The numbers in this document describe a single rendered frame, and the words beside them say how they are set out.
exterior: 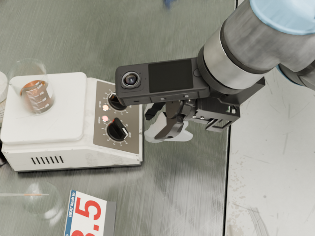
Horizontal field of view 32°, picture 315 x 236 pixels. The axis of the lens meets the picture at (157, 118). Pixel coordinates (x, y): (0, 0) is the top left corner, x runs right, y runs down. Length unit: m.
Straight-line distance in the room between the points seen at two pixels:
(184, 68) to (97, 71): 0.32
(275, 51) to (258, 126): 0.33
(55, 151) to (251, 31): 0.37
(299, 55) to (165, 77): 0.18
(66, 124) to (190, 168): 0.20
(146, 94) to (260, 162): 0.26
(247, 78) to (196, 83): 0.07
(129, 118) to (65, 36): 0.25
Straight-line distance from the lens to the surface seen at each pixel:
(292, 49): 0.57
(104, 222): 0.81
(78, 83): 0.85
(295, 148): 0.87
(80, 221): 0.79
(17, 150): 0.83
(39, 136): 0.81
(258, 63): 0.59
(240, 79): 0.62
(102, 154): 0.82
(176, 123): 0.70
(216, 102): 0.70
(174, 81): 0.67
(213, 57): 0.62
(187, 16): 1.03
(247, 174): 0.84
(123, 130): 0.82
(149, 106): 0.80
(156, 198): 0.82
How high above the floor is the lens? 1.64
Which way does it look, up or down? 56 degrees down
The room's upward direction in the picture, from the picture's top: 9 degrees counter-clockwise
